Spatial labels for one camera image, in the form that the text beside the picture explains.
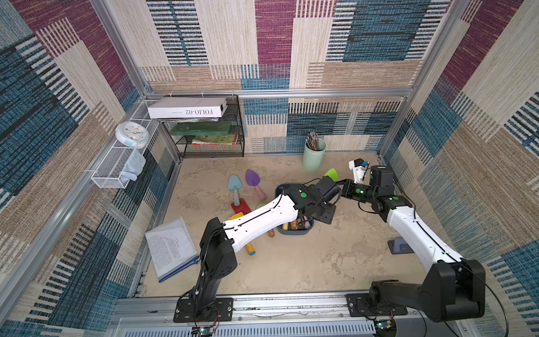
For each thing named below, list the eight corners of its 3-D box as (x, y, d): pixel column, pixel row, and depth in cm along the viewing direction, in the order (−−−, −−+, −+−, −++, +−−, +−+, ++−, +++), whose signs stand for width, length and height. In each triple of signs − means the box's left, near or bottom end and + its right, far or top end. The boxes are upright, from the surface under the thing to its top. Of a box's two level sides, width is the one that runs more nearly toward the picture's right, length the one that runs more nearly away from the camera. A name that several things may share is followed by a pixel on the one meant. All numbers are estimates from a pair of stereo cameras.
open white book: (160, 283, 82) (158, 282, 80) (146, 233, 95) (143, 231, 93) (200, 260, 88) (199, 258, 86) (182, 216, 101) (180, 213, 99)
